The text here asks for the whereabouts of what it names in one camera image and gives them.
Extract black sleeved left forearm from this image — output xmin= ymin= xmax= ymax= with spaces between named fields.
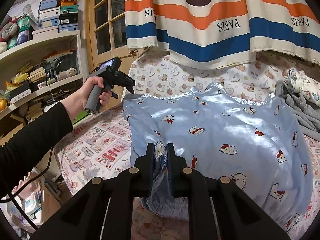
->
xmin=1 ymin=102 xmax=73 ymax=198

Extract grey folded sweatpants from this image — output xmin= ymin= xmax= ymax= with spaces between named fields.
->
xmin=275 ymin=80 xmax=319 ymax=141

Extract white cartoon print pants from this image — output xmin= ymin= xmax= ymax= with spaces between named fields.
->
xmin=287 ymin=69 xmax=319 ymax=106

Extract person left hand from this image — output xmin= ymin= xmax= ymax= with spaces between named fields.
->
xmin=61 ymin=76 xmax=104 ymax=121

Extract white storage shelf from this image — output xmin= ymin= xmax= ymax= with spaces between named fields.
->
xmin=1 ymin=30 xmax=88 ymax=135

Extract wooden glass door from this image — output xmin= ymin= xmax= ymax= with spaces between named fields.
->
xmin=85 ymin=0 xmax=141 ymax=111

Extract light blue satin pants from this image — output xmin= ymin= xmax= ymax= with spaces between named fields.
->
xmin=123 ymin=83 xmax=313 ymax=231

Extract stacked shoe boxes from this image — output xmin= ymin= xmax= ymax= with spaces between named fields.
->
xmin=34 ymin=0 xmax=79 ymax=35

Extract patterned bed sheet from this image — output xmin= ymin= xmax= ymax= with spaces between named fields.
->
xmin=54 ymin=49 xmax=319 ymax=239

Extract striped Paris curtain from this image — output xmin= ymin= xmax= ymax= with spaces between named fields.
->
xmin=125 ymin=0 xmax=319 ymax=69

